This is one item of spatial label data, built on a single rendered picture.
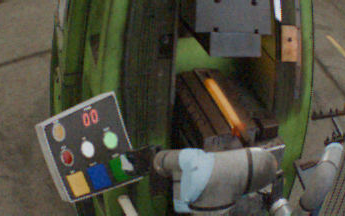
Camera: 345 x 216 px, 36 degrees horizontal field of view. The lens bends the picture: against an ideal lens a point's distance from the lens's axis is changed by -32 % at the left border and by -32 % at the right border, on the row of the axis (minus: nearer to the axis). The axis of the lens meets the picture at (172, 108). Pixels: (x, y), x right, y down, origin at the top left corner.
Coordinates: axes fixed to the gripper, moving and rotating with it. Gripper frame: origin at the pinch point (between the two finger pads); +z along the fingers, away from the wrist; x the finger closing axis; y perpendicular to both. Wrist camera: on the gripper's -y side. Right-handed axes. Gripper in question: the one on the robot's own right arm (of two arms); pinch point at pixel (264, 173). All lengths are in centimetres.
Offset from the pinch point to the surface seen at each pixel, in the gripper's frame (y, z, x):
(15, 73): 100, 293, -84
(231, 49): -29.9, 30.7, -4.8
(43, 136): -16, 13, -73
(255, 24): -41, 31, 5
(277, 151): 10.5, 24.7, 17.7
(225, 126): 1.0, 34.1, -3.8
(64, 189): 0, 4, -69
